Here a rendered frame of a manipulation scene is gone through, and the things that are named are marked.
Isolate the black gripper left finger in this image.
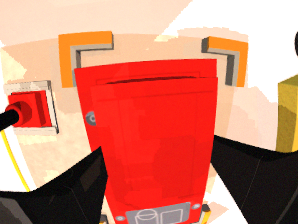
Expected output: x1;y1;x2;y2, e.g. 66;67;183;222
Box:
0;145;108;224

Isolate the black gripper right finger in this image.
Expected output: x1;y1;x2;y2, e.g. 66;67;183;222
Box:
210;135;298;224

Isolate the yellow rectangular block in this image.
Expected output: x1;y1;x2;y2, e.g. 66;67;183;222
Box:
275;75;298;153

